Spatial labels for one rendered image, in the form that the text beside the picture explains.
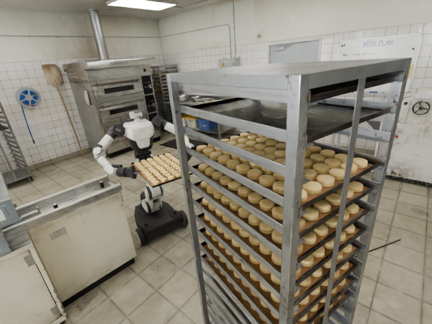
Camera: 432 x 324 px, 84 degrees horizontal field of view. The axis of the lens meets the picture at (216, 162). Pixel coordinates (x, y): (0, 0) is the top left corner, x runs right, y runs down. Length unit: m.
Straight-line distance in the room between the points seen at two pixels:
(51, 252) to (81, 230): 0.25
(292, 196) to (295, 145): 0.12
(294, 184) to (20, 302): 2.06
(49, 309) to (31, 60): 4.93
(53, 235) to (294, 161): 2.02
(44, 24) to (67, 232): 4.93
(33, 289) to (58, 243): 0.33
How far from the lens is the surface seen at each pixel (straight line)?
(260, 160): 0.67
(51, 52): 6.43
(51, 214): 2.23
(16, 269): 2.16
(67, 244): 2.37
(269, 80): 0.55
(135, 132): 2.50
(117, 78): 5.81
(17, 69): 6.24
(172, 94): 1.00
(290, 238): 0.65
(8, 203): 1.93
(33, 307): 2.36
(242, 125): 0.69
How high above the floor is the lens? 1.86
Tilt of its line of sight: 23 degrees down
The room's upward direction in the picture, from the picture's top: 5 degrees counter-clockwise
